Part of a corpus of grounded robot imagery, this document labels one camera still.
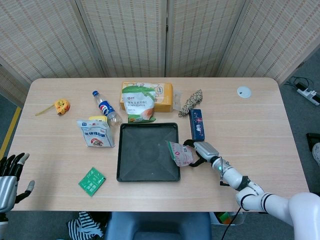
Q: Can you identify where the clear container with colourful cube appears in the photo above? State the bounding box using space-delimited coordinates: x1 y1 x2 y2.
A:
209 211 247 226

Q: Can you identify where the white round table grommet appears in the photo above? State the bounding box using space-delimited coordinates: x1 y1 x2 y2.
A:
236 85 253 99

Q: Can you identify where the small yellow box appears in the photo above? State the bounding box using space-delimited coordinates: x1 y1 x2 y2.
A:
88 115 109 124

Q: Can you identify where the green white corn starch bag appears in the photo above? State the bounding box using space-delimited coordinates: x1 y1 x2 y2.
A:
121 83 157 124

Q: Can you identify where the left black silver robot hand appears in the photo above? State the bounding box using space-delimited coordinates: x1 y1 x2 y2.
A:
0 152 36 214

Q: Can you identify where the white power strip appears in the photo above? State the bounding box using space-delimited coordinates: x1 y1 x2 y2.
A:
296 83 320 106

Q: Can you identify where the black floor cable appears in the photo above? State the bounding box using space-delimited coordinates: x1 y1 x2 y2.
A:
284 75 312 89

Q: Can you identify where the empty Pepsi plastic bottle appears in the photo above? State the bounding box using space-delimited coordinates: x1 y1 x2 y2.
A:
91 90 124 128

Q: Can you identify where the orange yellow wrapped package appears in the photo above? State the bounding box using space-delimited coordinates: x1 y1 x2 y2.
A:
119 81 174 114

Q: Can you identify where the braided rope bundle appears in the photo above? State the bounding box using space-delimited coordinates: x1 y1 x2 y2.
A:
177 89 204 118

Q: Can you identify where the clear plastic wrapper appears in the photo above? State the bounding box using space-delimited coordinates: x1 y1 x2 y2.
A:
172 89 185 111

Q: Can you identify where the black square plastic tray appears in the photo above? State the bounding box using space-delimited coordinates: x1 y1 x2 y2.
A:
116 122 181 183

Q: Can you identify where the white shoe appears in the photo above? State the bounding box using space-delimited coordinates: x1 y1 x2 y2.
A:
311 142 320 169

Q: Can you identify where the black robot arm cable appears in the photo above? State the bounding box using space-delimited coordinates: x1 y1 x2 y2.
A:
220 206 244 240

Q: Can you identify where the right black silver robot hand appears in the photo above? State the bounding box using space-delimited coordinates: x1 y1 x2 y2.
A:
183 138 220 169

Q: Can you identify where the black floor object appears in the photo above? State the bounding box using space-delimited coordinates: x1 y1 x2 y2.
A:
305 132 320 151

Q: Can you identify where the dark blue oblong box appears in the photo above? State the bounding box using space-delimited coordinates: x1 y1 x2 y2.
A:
188 108 207 141

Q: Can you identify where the pink white seasoning bag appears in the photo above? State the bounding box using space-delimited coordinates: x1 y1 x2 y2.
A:
165 140 197 167

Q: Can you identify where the black white striped cloth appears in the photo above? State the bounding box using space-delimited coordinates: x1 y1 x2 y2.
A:
65 210 105 240

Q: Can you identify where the white blue sugar bag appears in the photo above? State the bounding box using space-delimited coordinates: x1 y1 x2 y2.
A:
76 119 116 149

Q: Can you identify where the blue padded chair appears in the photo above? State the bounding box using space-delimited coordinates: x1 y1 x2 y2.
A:
103 211 213 240

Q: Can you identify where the woven folding screen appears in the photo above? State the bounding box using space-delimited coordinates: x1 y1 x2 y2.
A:
0 0 320 99

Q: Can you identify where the yellow tape measure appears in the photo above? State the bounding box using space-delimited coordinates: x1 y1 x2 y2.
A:
34 98 72 117

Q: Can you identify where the green flat sachet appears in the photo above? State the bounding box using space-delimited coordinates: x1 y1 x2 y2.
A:
78 166 107 197

